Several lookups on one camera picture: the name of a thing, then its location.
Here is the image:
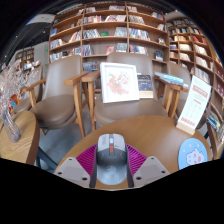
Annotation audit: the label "brown wooden armchair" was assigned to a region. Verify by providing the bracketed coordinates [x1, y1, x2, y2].
[166, 61, 214, 131]
[81, 51, 183, 131]
[19, 54, 89, 139]

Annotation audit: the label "stack of blue books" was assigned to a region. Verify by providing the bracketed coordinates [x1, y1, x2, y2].
[206, 111, 223, 134]

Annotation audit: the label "small distant wooden bookshelf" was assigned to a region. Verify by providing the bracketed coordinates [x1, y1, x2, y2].
[14, 46, 36, 66]

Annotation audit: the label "flat light blue books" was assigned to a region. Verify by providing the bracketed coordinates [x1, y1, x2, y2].
[153, 71, 185, 87]

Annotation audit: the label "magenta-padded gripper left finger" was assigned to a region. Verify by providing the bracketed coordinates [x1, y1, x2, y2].
[53, 143, 99, 189]

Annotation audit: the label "glass vase with pink flowers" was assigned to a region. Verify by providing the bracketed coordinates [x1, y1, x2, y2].
[0, 59, 43, 144]

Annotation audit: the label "white sign on wooden base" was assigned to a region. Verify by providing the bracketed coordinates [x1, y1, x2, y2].
[175, 74, 212, 136]

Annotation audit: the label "wooden table with dark legs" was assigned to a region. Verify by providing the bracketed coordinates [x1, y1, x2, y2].
[206, 121, 224, 161]

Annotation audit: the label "round wooden side table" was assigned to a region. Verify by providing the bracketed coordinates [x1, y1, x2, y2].
[0, 110, 59, 171]

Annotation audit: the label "grey computer mouse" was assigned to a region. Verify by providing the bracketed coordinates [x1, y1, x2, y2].
[95, 133, 129, 187]

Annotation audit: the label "white framed pink flower picture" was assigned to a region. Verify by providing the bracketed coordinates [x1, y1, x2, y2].
[99, 61, 141, 104]

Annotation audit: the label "round blue mouse pad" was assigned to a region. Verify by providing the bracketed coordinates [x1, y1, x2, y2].
[177, 137, 209, 171]

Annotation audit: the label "angled wooden bookshelf with books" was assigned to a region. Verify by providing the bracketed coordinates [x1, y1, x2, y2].
[166, 18, 224, 101]

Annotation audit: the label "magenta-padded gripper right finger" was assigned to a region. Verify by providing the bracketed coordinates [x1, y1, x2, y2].
[125, 143, 171, 189]

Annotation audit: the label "dark book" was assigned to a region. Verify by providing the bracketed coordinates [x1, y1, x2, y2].
[137, 73, 155, 100]

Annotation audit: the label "large wooden bookshelf with books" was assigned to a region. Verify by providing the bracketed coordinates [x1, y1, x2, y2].
[48, 3, 169, 73]

